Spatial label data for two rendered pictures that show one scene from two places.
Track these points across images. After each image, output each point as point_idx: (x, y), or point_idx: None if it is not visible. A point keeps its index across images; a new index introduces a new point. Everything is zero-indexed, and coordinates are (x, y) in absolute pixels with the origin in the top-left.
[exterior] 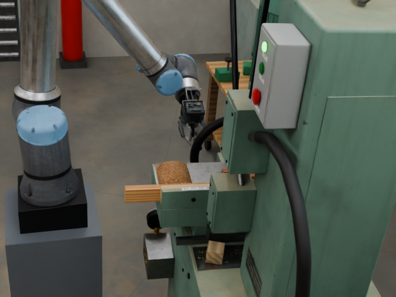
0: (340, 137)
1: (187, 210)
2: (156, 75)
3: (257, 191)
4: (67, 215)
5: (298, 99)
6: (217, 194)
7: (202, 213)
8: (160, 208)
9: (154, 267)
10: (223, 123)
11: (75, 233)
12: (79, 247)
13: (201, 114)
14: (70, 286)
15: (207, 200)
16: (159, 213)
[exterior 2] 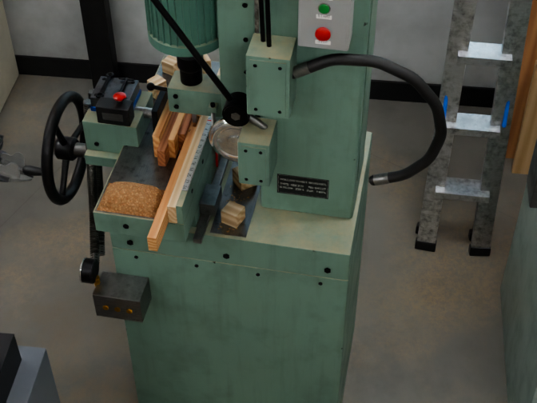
0: (372, 16)
1: (191, 205)
2: None
3: (279, 120)
4: (9, 367)
5: (353, 10)
6: (269, 149)
7: (196, 197)
8: (177, 225)
9: (143, 303)
10: (57, 125)
11: (25, 374)
12: (40, 383)
13: (1, 141)
14: None
15: (196, 181)
16: (172, 233)
